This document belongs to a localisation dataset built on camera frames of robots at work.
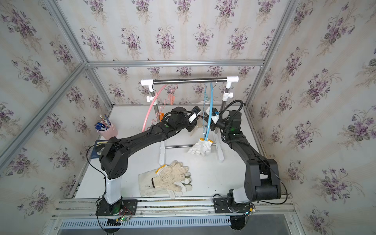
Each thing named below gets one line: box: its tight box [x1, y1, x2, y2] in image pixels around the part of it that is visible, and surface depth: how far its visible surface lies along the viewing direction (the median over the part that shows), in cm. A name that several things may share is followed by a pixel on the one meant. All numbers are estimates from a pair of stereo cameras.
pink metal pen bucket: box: [95, 119, 118, 140], surface depth 97 cm
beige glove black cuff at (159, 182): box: [151, 175, 186, 192], surface depth 80 cm
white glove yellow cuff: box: [187, 137, 214, 157], surface depth 80 cm
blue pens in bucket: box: [94, 114, 112, 131], surface depth 97 cm
